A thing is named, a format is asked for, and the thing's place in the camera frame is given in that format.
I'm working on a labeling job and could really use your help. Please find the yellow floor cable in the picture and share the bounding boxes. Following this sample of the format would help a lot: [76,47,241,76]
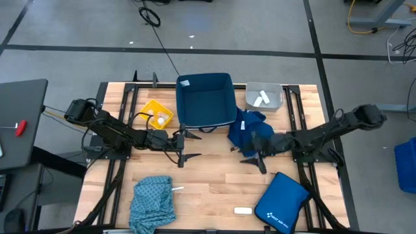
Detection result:
[346,0,416,36]

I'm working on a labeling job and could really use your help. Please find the blue first aid pouch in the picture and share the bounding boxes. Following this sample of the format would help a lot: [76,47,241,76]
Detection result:
[253,171,313,234]

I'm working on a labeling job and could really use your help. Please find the grey metal stand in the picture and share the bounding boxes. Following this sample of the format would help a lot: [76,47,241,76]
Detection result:
[348,0,414,29]

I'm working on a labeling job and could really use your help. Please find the black desk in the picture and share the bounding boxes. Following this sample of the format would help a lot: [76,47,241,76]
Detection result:
[0,78,49,172]

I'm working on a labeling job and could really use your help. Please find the black coiled floor cable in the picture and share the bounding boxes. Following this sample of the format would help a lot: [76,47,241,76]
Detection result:
[131,0,181,76]

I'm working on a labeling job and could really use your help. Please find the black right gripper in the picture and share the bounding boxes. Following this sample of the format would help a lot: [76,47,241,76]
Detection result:
[239,131,294,175]

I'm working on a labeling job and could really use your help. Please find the blue plastic crate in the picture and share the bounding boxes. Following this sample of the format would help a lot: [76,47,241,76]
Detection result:
[393,136,416,195]

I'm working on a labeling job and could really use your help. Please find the navy fabric storage bin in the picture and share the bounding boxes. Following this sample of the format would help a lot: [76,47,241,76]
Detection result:
[175,72,239,134]

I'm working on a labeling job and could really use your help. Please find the teal patterned hospital gown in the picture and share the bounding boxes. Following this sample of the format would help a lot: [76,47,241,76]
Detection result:
[128,175,185,234]

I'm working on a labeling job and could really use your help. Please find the black computer mouse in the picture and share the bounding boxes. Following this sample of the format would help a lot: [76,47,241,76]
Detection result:
[3,207,27,234]

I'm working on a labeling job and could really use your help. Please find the grey plastic bin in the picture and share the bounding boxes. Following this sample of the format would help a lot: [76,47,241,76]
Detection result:
[244,81,285,113]

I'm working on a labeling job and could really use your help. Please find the navy blue scrubs garment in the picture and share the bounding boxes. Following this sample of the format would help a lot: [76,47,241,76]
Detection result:
[226,107,276,159]

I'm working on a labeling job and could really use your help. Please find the red-handled hex key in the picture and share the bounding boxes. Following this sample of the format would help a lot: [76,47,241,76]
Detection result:
[0,119,28,137]

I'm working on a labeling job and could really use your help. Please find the white floor cable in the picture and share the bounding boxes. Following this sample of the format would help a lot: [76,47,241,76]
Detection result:
[385,25,416,65]

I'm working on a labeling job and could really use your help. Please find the black tangled floor cables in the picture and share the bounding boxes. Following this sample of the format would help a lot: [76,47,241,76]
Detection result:
[391,27,416,65]

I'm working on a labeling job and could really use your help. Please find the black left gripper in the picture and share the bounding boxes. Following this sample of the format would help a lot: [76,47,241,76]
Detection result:
[146,123,203,168]

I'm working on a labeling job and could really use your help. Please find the yellow plastic basket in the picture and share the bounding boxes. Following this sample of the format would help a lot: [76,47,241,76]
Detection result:
[138,99,175,131]

